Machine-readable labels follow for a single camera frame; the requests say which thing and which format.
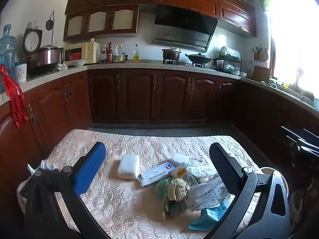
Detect gas stove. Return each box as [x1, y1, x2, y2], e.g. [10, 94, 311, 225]
[162, 59, 207, 68]

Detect white green printed packet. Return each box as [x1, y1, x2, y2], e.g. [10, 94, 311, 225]
[183, 172, 215, 187]

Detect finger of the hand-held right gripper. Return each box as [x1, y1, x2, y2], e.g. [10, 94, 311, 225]
[298, 129, 319, 156]
[281, 126, 310, 146]

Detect wooden base cabinets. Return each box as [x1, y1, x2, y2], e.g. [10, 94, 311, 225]
[0, 68, 319, 180]

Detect dark cooking pot with lid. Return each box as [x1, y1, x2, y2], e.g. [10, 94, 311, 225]
[161, 47, 182, 61]

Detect red tassel ornament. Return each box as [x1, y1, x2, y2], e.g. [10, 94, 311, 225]
[0, 64, 29, 129]

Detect black dish rack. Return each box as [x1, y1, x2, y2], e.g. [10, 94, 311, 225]
[213, 46, 243, 73]

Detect green paper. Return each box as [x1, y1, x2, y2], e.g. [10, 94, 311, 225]
[155, 178, 185, 216]

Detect cream microwave oven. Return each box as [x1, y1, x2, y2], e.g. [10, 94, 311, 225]
[63, 42, 101, 65]

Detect kitchen window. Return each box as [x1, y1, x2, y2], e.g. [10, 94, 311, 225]
[267, 0, 319, 92]

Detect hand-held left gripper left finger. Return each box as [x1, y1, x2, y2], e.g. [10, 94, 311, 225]
[19, 142, 111, 239]

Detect teal plastic packet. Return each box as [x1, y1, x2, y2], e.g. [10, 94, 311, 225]
[188, 195, 236, 231]

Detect white printed paper wrapper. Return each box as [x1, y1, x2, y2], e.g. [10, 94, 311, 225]
[187, 174, 236, 211]

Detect white plastic bucket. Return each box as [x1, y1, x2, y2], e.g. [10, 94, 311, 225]
[259, 167, 290, 202]

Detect beige tissue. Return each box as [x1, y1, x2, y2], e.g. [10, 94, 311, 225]
[166, 178, 191, 202]

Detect large white foam block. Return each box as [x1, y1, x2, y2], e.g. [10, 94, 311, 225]
[117, 154, 140, 180]

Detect white box with round logo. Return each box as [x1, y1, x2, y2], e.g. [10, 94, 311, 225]
[138, 161, 178, 187]

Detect black range hood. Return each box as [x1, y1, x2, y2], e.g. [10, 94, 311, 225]
[152, 5, 218, 53]

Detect wooden cutting board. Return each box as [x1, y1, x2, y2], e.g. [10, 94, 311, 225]
[252, 65, 272, 81]

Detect black hanging strainer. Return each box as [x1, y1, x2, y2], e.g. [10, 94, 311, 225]
[45, 11, 55, 30]

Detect blue water jug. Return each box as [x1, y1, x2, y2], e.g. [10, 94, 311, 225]
[0, 24, 17, 91]

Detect small white foam block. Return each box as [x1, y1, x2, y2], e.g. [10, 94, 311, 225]
[171, 153, 187, 167]

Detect black wok with lid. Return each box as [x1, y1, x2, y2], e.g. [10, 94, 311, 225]
[185, 52, 212, 65]

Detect wooden cabinet with glass doors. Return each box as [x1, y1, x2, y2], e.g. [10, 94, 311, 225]
[63, 4, 139, 43]

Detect white floral mug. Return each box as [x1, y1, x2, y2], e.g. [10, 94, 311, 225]
[15, 63, 27, 82]

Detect white tissue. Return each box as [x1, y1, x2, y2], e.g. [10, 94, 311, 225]
[27, 159, 51, 173]

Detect small box with yellow label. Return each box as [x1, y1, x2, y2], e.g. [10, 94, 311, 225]
[172, 163, 188, 178]

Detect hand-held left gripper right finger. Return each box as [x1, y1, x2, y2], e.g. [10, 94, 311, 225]
[209, 142, 292, 239]

